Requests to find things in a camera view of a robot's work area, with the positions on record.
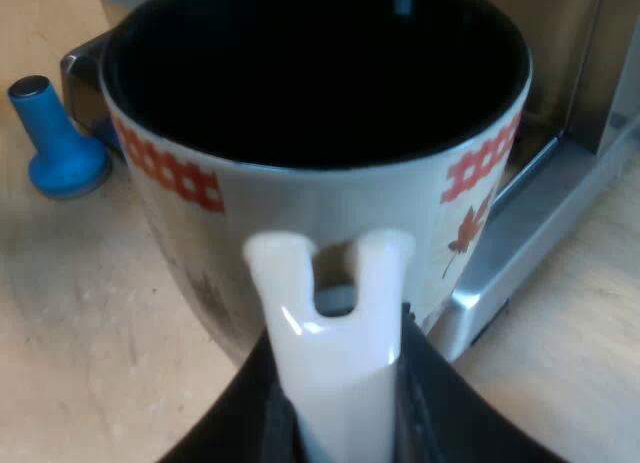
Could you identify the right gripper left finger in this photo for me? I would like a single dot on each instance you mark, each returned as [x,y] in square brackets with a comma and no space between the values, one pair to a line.
[250,413]

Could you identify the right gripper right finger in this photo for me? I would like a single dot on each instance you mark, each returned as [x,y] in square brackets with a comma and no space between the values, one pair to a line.
[440,413]

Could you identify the white mug with red print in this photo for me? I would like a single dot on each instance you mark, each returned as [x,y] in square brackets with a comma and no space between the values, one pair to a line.
[320,193]

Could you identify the steel espresso machine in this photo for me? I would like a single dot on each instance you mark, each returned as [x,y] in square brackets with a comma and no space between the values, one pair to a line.
[550,148]

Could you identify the blue tamper with steel top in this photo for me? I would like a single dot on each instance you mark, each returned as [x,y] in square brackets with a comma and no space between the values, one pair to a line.
[60,148]

